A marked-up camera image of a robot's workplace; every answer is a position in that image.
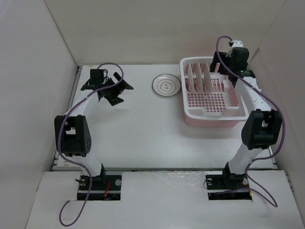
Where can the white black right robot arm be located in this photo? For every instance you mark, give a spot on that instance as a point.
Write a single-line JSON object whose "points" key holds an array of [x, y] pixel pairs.
{"points": [[261, 128]]}

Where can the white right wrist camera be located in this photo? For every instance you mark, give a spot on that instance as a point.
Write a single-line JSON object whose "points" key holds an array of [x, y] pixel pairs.
{"points": [[234, 44]]}

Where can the white plate black rim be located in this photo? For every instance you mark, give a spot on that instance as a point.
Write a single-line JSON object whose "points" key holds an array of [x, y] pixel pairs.
{"points": [[166, 85]]}

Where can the orange sunburst plate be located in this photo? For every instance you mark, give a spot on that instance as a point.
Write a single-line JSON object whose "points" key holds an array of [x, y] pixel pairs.
{"points": [[190, 78], [199, 78]]}

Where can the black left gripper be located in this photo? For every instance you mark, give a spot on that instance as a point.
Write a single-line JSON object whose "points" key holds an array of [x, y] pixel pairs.
{"points": [[114, 99]]}

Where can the pink white dish rack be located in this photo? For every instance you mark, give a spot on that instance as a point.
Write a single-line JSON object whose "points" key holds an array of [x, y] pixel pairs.
{"points": [[220, 108]]}

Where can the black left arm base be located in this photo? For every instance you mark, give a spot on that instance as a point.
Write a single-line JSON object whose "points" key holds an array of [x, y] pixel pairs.
{"points": [[107, 189]]}

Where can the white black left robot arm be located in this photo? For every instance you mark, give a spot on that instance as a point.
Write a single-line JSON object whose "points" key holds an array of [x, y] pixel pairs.
{"points": [[72, 134]]}

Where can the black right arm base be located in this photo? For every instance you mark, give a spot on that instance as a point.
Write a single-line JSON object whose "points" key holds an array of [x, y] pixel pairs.
{"points": [[221, 187]]}

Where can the white plate green rim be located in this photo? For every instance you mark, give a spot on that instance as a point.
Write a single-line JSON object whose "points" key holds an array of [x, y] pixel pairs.
{"points": [[207, 78]]}

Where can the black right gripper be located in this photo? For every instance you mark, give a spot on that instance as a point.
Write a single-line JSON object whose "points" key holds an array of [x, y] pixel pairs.
{"points": [[213, 65]]}

